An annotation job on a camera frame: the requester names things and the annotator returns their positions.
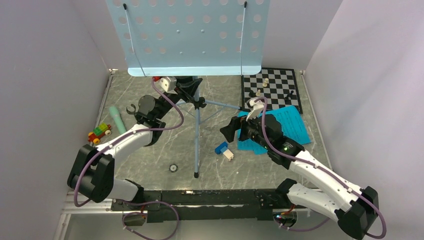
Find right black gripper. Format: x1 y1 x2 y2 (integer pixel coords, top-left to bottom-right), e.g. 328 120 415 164
220 109 271 150

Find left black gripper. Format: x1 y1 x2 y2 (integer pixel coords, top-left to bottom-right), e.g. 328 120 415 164
155 74 203 120

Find light blue music stand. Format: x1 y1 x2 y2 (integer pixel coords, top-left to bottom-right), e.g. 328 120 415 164
105 0 272 180

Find black microphone stand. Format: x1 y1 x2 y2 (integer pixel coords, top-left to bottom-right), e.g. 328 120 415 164
125 104 137 116

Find blue sheet music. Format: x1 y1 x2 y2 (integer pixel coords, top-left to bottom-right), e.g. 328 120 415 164
237 130 268 155
266 106 311 145

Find green toy microphone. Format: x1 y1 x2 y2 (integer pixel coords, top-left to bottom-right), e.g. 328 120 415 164
108 106 127 134

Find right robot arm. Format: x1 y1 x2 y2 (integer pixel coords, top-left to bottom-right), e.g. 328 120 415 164
220 114 380 240

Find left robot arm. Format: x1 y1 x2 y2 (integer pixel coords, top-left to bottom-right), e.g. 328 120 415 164
67 76 203 210

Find blue white toy brick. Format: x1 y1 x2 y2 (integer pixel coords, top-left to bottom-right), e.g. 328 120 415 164
214 141 234 161

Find black chess piece lying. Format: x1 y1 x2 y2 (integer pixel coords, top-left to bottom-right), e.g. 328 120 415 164
248 91 257 98

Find cream chess piece standing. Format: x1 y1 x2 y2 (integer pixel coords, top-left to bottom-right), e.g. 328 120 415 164
262 78 269 89

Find blue white poker chip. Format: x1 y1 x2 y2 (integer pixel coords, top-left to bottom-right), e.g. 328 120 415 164
169 164 178 173

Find black white chessboard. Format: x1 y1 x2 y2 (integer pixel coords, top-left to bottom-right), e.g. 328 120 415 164
241 67 303 114

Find colourful brick toy car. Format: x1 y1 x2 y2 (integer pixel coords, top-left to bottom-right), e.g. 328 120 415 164
87 123 112 145

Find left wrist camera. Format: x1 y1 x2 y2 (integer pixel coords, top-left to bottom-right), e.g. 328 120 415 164
152 76 177 95

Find black base frame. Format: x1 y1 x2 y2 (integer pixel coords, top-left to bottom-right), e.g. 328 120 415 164
111 189 292 223

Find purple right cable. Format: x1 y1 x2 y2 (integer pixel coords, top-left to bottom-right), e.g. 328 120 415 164
255 96 388 240

